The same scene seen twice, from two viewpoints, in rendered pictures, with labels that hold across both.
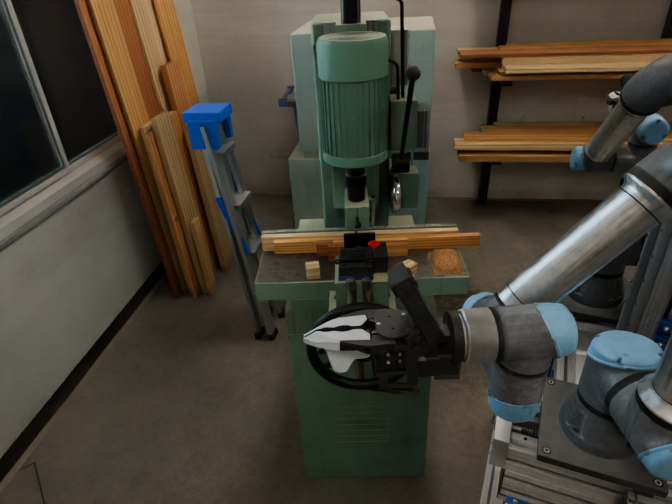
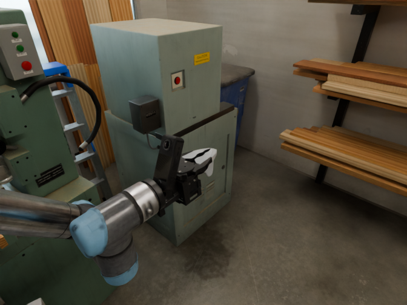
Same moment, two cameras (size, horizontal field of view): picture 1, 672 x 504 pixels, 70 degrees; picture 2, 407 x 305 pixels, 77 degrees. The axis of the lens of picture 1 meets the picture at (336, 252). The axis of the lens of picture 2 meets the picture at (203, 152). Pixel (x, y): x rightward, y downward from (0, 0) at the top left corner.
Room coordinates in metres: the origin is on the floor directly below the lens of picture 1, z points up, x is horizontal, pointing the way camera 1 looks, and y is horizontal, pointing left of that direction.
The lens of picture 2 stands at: (1.15, -1.23, 1.58)
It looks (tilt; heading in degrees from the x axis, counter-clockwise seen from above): 33 degrees down; 32
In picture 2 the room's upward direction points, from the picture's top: straight up
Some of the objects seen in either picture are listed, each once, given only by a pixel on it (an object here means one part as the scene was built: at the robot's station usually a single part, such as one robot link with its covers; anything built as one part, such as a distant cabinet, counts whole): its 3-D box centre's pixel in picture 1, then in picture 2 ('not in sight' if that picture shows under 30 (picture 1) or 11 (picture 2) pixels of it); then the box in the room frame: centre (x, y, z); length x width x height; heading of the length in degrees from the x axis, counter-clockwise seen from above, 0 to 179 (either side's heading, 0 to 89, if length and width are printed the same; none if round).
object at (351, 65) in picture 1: (353, 100); not in sight; (1.26, -0.07, 1.35); 0.18 x 0.18 x 0.31
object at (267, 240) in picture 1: (359, 239); not in sight; (1.28, -0.07, 0.93); 0.60 x 0.02 x 0.05; 88
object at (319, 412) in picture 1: (360, 353); (42, 262); (1.39, -0.07, 0.36); 0.58 x 0.45 x 0.71; 178
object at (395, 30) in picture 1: (396, 55); (16, 51); (1.58, -0.22, 1.40); 0.10 x 0.06 x 0.16; 178
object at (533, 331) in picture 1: (528, 333); not in sight; (0.51, -0.26, 1.21); 0.11 x 0.08 x 0.09; 91
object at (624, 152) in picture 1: (631, 159); (112, 251); (1.33, -0.89, 1.12); 0.11 x 0.08 x 0.11; 80
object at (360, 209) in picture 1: (357, 209); not in sight; (1.28, -0.07, 1.03); 0.14 x 0.07 x 0.09; 178
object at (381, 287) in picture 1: (361, 281); not in sight; (1.07, -0.06, 0.92); 0.15 x 0.13 x 0.09; 88
